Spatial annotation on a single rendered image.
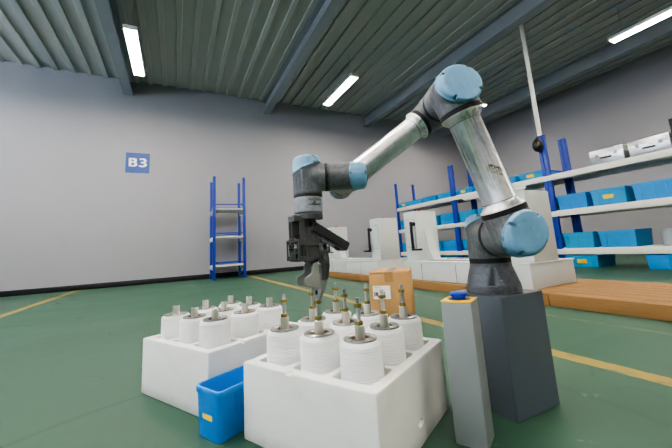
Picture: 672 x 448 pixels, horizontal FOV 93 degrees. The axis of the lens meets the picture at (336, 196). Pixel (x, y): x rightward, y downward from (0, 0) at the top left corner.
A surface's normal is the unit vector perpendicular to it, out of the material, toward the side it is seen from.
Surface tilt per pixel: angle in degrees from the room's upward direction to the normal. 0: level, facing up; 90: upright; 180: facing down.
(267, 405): 90
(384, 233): 90
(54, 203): 90
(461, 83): 83
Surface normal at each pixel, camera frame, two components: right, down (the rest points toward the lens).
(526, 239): 0.11, -0.04
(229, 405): 0.81, -0.11
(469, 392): -0.59, -0.10
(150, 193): 0.44, -0.17
